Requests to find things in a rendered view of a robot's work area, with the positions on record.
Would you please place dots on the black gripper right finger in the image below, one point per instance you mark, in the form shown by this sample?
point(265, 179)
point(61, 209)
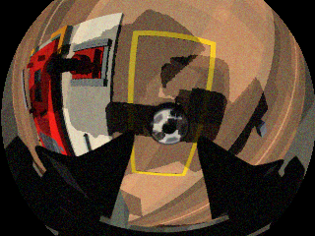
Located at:
point(228, 178)

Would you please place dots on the yellow rectangular outline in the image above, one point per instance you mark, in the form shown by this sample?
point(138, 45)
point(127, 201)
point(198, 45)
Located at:
point(130, 91)

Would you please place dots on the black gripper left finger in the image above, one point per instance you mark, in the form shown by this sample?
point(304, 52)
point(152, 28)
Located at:
point(96, 174)

